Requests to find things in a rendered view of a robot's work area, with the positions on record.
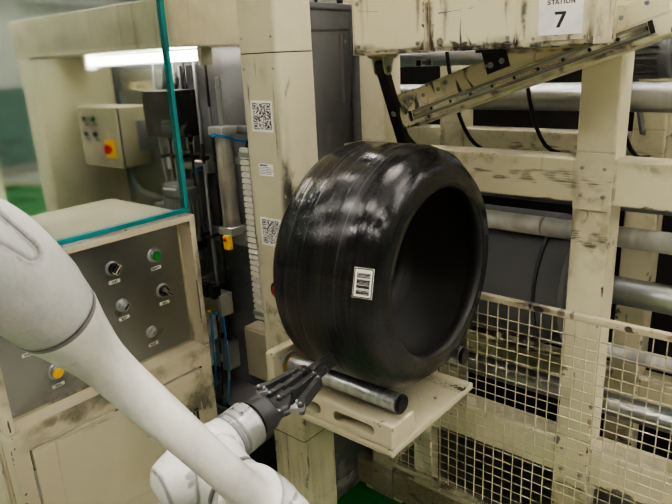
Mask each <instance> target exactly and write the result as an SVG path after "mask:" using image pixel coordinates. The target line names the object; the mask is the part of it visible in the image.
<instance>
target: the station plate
mask: <svg viewBox="0 0 672 504"><path fill-rule="evenodd" d="M583 10H584V0H540V1H539V22H538V36H544V35H560V34H577V33H582V25H583Z"/></svg>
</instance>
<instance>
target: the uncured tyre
mask: <svg viewBox="0 0 672 504"><path fill-rule="evenodd" d="M488 243H489V238H488V222H487V214H486V209H485V205H484V201H483V198H482V195H481V192H480V190H479V188H478V186H477V184H476V182H475V180H474V179H473V178H472V176H471V175H470V173H469V172H468V170H467V169H466V168H465V166H464V165H463V163H462V162H461V161H460V160H459V159H458V158H457V157H456V156H454V155H453V154H451V153H450V152H448V151H445V150H443V149H440V148H438V147H435V146H432V145H427V144H411V143H394V142H377V141H360V142H355V143H351V144H348V145H345V146H342V147H339V148H337V149H335V150H333V151H331V152H329V153H328V154H326V155H325V156H324V157H322V158H321V159H320V160H319V161H318V162H317V163H316V164H315V165H314V166H313V167H312V168H311V169H310V170H309V171H308V172H307V174H306V175H305V176H304V178H303V179H302V181H301V182H300V184H299V185H298V187H297V189H296V190H295V192H294V194H293V195H292V197H291V199H290V201H289V203H288V205H287V207H286V209H285V212H284V214H283V217H282V219H281V222H280V226H279V229H278V233H277V237H276V242H275V248H274V257H273V282H274V291H275V298H276V304H277V309H278V313H279V316H280V319H281V322H282V324H283V327H284V329H285V331H286V333H287V335H288V336H289V338H290V339H291V341H292V342H293V344H294V345H295V346H296V347H297V348H298V349H299V350H300V351H301V352H302V353H303V354H305V355H306V356H307V357H308V358H310V359H311V360H312V361H313V360H314V362H316V361H317V360H318V359H319V358H321V357H322V356H323V355H325V354H326V353H327V352H331V353H334V355H335V361H336V365H335V366H334V367H333V368H331V369H332V370H335V371H338V372H340V373H343V374H346V375H349V376H352V377H354V378H357V379H360V380H363V381H365V382H369V383H379V384H381V385H384V386H380V387H385V386H387V387H398V388H399V387H407V386H410V385H413V384H415V383H417V382H419V381H421V380H422V379H424V378H426V377H427V376H429V375H430V374H432V373H434V372H435V371H437V370H438V369H439V368H441V367H442V366H443V365H444V364H445V363H446V362H447V361H448V360H449V359H450V358H451V356H452V355H453V354H454V353H455V351H456V350H457V348H458V347H459V345H460V344H461V342H462V340H463V339H464V337H465V335H466V333H467V331H468V329H469V327H470V325H471V323H472V320H473V318H474V315H475V313H476V310H477V307H478V304H479V300H480V297H481V293H482V289H483V285H484V280H485V275H486V268H487V260H488ZM354 267H362V268H369V269H375V272H374V283H373V293H372V300H368V299H362V298H355V297H352V289H353V278H354Z"/></svg>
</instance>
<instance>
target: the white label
mask: <svg viewBox="0 0 672 504"><path fill-rule="evenodd" d="M374 272H375V269H369V268H362V267H354V278H353V289H352V297H355V298H362V299H368V300H372V293H373V283H374Z"/></svg>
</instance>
